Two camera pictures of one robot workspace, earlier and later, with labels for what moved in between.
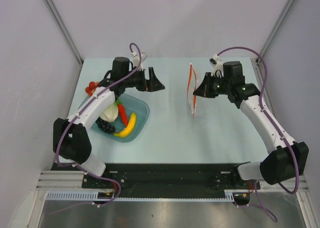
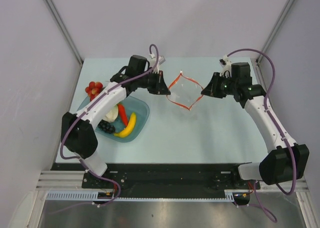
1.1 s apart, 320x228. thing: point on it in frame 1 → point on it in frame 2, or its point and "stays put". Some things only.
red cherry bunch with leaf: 90,89 stays put
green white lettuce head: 111,113 stays put
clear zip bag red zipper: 192,86 → 185,91
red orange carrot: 123,114 stays put
